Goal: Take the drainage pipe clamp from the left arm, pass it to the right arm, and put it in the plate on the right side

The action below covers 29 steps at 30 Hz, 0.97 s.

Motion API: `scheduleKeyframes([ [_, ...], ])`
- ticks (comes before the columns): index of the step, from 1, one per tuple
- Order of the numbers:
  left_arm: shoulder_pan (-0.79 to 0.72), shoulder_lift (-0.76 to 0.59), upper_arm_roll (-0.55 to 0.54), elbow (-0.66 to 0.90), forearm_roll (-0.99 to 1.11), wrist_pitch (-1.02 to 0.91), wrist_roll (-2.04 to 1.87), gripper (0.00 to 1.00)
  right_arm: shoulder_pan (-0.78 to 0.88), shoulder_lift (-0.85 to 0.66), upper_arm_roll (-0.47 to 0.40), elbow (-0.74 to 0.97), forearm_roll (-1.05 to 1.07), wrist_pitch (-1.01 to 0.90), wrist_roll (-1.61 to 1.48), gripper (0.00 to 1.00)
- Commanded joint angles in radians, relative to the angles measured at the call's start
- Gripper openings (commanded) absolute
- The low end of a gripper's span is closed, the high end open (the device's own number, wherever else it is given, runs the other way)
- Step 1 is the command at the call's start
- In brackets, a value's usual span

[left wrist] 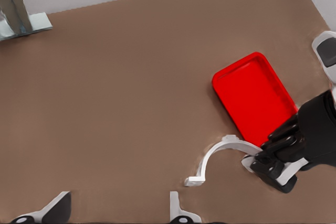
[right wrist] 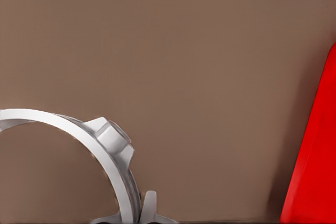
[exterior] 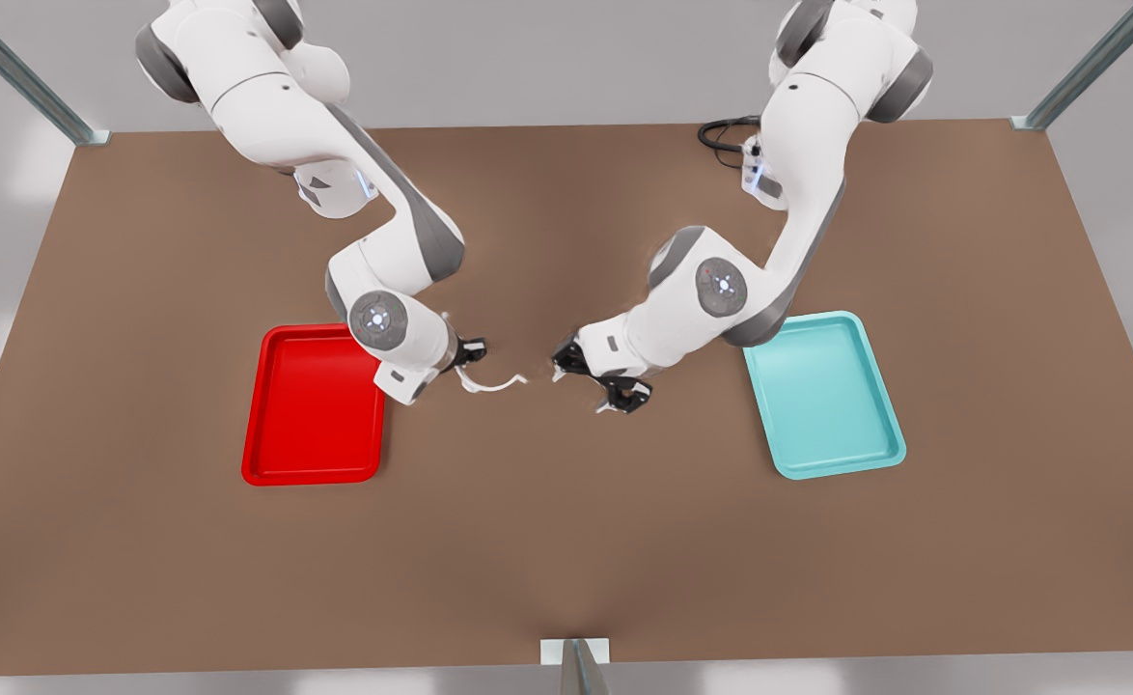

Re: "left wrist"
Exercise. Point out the white drainage pipe clamp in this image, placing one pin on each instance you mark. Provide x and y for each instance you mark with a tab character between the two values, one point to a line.
223	145

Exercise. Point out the red rectangular tray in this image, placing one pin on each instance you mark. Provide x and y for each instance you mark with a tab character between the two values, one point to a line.
256	98

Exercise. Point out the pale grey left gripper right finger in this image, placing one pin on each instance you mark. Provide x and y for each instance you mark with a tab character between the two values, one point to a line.
175	207

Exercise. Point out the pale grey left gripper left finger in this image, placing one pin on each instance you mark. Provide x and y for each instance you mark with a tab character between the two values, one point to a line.
56	207

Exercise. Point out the silver frame post with foot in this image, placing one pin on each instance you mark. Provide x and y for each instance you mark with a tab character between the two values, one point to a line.
15	11

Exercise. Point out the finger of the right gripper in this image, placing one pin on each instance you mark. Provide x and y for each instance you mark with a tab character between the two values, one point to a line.
284	136
275	172

